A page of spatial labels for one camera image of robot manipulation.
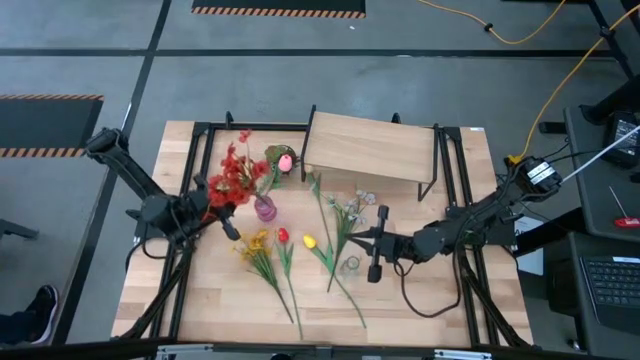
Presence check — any red handled screwdriver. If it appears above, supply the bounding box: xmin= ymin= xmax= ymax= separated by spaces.
xmin=608 ymin=185 xmax=640 ymax=230

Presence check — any white cable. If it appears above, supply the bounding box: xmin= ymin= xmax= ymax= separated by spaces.
xmin=560 ymin=124 xmax=640 ymax=185

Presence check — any black tripod stand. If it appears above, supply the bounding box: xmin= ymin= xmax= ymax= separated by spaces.
xmin=579 ymin=0 xmax=640 ymax=127

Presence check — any red artificial flower bunch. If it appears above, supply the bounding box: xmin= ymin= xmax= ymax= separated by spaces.
xmin=207 ymin=128 xmax=274 ymax=209

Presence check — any black and silver crossbeam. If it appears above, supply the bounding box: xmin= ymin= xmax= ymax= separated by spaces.
xmin=0 ymin=338 xmax=640 ymax=360

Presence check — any person's shoe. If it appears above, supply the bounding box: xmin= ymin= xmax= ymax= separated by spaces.
xmin=27 ymin=284 xmax=60 ymax=346

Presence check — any white paper sheet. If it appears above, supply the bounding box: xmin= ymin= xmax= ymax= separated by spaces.
xmin=514 ymin=214 xmax=545 ymax=277

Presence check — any yellow cable with black connector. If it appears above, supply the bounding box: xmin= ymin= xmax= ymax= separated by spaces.
xmin=417 ymin=0 xmax=569 ymax=46

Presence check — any wooden shelf with black legs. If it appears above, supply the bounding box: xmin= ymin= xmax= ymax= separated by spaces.
xmin=299 ymin=103 xmax=444 ymax=203

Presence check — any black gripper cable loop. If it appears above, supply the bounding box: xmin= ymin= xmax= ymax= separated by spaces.
xmin=393 ymin=239 xmax=464 ymax=320

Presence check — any black side table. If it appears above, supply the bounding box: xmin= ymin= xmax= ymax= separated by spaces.
xmin=563 ymin=102 xmax=640 ymax=244
xmin=542 ymin=232 xmax=640 ymax=360

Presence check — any pink artificial tulip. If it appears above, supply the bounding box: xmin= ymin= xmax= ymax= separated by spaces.
xmin=259 ymin=153 xmax=296 ymax=201

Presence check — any clear glass vase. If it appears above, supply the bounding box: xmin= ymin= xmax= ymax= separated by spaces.
xmin=340 ymin=253 xmax=362 ymax=275

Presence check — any black tablet screen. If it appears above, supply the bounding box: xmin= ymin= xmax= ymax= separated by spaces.
xmin=602 ymin=110 xmax=640 ymax=170

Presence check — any black striped floor mat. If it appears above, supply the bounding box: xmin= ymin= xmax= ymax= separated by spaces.
xmin=0 ymin=93 xmax=105 ymax=159
xmin=191 ymin=0 xmax=367 ymax=20

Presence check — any black keyboard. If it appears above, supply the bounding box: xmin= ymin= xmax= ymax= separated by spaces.
xmin=579 ymin=255 xmax=640 ymax=335

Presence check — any red artificial tulip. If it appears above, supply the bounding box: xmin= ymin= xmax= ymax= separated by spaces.
xmin=276 ymin=227 xmax=305 ymax=341

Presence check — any person's leg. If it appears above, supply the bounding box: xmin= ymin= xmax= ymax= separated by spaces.
xmin=0 ymin=312 xmax=36 ymax=347

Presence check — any yellow artificial flower bunch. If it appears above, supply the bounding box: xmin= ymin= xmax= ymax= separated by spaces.
xmin=232 ymin=228 xmax=295 ymax=325

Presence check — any yellow cable with yellow plug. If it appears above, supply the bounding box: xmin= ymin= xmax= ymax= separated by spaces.
xmin=507 ymin=3 xmax=640 ymax=169

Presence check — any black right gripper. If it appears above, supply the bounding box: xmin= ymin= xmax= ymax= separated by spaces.
xmin=348 ymin=205 xmax=419 ymax=284

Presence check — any green potted succulent plant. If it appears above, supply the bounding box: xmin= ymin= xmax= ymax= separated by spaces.
xmin=263 ymin=143 xmax=301 ymax=176

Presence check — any purple ribbed glass vase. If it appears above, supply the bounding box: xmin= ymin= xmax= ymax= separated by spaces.
xmin=253 ymin=194 xmax=279 ymax=224

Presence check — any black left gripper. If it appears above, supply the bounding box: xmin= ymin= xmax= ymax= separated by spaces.
xmin=187 ymin=173 xmax=242 ymax=242

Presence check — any yellow artificial tulip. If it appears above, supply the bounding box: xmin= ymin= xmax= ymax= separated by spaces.
xmin=302 ymin=233 xmax=368 ymax=330

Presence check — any grey chair base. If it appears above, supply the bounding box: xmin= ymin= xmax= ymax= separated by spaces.
xmin=0 ymin=218 xmax=40 ymax=242

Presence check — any white artificial flower bunch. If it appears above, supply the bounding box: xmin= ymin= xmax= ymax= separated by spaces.
xmin=324 ymin=188 xmax=378 ymax=294

